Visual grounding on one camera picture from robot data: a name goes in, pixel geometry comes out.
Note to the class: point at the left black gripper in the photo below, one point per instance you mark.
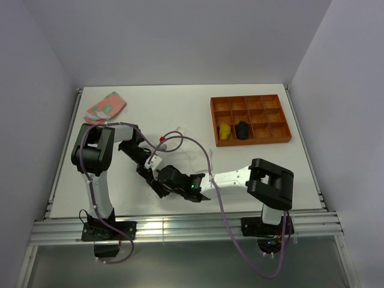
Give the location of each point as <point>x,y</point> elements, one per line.
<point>143,170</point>

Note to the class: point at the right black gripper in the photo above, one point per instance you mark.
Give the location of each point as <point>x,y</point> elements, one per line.
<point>157,173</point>

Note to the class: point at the white sock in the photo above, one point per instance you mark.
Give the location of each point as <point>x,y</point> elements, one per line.
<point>193,152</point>

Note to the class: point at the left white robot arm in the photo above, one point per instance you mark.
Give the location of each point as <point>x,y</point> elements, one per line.
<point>92,155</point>

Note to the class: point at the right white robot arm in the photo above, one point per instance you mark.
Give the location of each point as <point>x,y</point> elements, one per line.
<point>270,184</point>

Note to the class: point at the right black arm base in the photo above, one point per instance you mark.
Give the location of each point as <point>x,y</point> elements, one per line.
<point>269,237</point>

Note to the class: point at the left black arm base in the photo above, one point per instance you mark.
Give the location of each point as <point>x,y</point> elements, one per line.
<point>107,236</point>

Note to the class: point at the pink green patterned socks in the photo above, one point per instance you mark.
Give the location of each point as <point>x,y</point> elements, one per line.
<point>106,109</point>

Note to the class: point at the yellow rolled sock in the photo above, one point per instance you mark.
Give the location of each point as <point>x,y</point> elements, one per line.
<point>225,132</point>

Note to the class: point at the black rolled sock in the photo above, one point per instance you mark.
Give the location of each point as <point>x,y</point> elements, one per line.
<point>241,130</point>

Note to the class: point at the orange compartment tray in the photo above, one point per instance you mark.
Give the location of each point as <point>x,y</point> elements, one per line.
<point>264,114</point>

